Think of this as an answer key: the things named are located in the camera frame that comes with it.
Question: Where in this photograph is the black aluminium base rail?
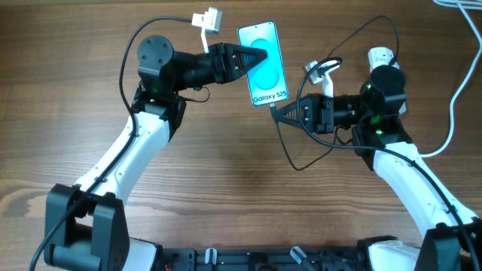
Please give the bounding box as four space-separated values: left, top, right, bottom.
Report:
150 245 427 271

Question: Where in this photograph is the white power strip cord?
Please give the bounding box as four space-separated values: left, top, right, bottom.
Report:
417 0 482 158

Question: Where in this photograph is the white USB charger plug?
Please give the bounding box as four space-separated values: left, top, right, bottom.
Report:
368 47 394 72

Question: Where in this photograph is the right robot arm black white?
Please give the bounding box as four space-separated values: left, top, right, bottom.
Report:
271 65 481 270

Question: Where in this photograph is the black USB charging cable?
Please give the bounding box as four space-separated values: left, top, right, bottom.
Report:
269 14 401 172

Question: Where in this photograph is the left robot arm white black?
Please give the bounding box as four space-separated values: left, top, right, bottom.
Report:
35 35 267 270

